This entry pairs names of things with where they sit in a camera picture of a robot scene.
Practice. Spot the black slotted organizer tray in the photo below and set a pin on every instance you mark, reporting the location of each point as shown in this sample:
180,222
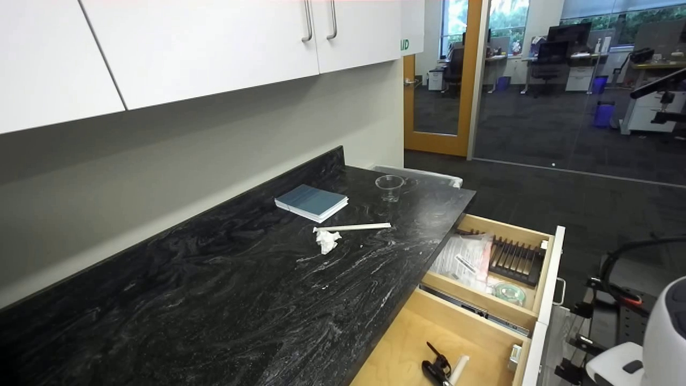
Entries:
518,260

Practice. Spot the clear plastic bag of papers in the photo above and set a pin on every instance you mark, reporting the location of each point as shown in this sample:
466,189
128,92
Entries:
466,259

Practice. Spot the clear trash bag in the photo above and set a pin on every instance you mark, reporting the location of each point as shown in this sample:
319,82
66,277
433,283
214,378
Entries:
424,175

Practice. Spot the white rod in drawer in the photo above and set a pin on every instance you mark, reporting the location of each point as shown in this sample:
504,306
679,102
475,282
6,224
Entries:
457,372

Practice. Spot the crumpled white paper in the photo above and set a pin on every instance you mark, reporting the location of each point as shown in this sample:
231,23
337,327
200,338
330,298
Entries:
327,240

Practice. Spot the white upper cabinets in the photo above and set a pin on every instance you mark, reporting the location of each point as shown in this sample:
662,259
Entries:
80,58

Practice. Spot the white plastic stick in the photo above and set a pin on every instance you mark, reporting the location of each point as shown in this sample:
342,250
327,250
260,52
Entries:
355,229

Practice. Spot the wooden drawer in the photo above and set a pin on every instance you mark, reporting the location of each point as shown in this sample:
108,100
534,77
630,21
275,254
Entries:
399,327
504,298

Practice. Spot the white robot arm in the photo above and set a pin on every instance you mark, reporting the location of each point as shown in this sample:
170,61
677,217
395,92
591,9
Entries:
662,359

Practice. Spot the wooden door frame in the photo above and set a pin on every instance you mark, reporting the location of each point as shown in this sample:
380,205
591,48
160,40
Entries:
460,143

